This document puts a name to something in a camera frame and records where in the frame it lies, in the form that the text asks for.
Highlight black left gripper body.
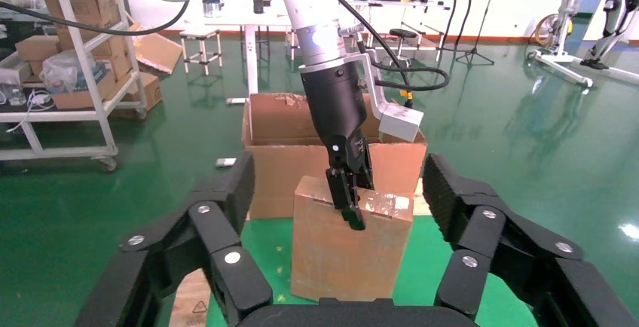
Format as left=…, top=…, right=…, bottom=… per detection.
left=299, top=60, right=373, bottom=176

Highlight white tube frame table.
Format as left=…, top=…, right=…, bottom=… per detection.
left=344, top=0, right=451, bottom=63

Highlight black round stool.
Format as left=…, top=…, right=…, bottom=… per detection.
left=389, top=27, right=418, bottom=69

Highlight stacked brown cardboard box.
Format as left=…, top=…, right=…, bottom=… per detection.
left=57, top=29, right=134, bottom=82

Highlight large open cardboard carton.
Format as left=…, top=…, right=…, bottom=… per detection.
left=242, top=92, right=429, bottom=221

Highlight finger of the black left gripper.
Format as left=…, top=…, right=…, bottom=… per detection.
left=325, top=164, right=366, bottom=232
left=355, top=139, right=375, bottom=191

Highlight black tripod stand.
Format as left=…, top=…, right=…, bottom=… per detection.
left=455, top=0, right=503, bottom=67

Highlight white black humanoid legs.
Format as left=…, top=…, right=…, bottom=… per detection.
left=579, top=0, right=639, bottom=72

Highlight black hanging cable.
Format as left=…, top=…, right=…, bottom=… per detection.
left=0, top=0, right=246, bottom=37

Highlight printed brown cardboard box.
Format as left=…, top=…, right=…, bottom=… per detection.
left=112, top=71, right=164, bottom=119

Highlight large brown cardboard box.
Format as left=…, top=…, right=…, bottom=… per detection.
left=42, top=0, right=122, bottom=32

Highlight clear plastic bag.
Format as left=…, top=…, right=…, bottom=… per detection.
left=39, top=50, right=109, bottom=94

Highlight white shelf cart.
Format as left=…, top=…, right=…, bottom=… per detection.
left=0, top=0, right=149, bottom=173

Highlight white pedestal table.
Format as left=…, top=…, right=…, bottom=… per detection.
left=185, top=12, right=301, bottom=107

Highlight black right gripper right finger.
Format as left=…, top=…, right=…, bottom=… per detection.
left=421, top=153, right=639, bottom=327

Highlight yellow hoop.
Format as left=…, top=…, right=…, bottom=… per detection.
left=533, top=12, right=573, bottom=47

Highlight clear glass jar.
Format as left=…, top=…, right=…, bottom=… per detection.
left=201, top=0, right=224, bottom=20

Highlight white charger cable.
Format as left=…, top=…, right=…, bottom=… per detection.
left=5, top=89, right=57, bottom=135

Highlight flattened cardboard sheet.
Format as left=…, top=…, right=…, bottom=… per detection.
left=130, top=24, right=184, bottom=77

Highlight small brown cardboard box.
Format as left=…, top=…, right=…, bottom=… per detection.
left=14, top=35, right=62, bottom=63

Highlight white wheeled robot stand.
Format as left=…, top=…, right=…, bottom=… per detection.
left=526, top=0, right=596, bottom=89

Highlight flat brown cardboard box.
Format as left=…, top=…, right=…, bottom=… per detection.
left=51, top=71, right=119, bottom=112

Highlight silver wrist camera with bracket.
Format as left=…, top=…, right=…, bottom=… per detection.
left=349, top=47, right=425, bottom=143

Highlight black camera cable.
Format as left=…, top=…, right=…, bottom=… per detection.
left=299, top=0, right=451, bottom=108

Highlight small white frame stool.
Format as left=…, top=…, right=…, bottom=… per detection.
left=179, top=29, right=224, bottom=77

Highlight small taped cardboard box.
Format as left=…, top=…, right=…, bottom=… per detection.
left=290, top=175, right=415, bottom=303

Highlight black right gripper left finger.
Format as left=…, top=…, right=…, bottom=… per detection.
left=75, top=151, right=273, bottom=327

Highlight white storage box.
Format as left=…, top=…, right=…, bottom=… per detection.
left=0, top=52, right=32, bottom=87

